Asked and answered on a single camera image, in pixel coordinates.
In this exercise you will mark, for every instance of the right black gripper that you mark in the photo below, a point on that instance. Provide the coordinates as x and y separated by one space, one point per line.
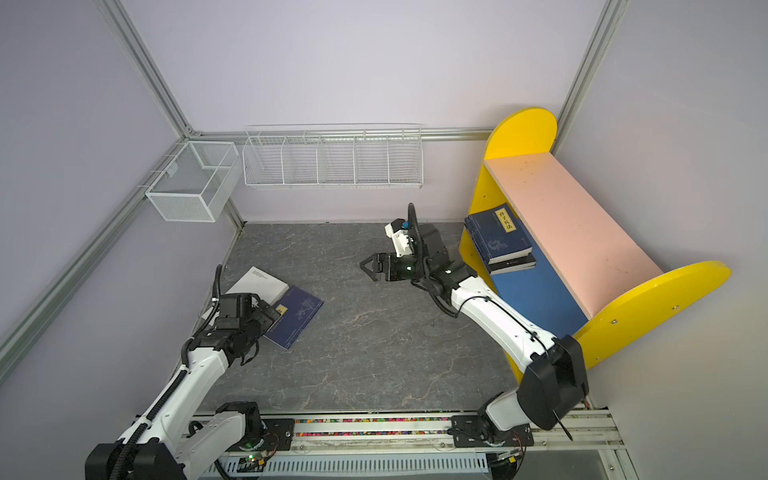
384 260

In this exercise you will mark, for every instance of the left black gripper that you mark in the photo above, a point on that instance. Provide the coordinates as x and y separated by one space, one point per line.
264 321

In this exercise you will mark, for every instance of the white paper file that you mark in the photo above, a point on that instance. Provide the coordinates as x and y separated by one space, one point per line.
258 285

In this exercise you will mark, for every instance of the dark blue thin book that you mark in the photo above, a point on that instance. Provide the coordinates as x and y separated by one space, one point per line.
296 308

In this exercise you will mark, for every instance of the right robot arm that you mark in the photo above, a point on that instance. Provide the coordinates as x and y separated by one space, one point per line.
554 374

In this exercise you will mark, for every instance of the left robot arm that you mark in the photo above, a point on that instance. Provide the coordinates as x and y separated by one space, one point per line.
159 444

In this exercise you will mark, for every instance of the white mesh basket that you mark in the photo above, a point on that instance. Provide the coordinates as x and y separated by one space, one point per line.
197 182

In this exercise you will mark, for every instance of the yellow pink blue shelf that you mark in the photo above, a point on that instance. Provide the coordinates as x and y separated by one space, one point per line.
617 286

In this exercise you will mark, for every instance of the white wire wall rack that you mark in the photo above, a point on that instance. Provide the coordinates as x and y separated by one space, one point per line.
333 155

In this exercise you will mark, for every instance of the aluminium front rail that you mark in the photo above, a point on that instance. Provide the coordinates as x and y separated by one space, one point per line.
391 443

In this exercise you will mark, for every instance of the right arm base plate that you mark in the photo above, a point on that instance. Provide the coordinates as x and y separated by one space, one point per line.
475 431

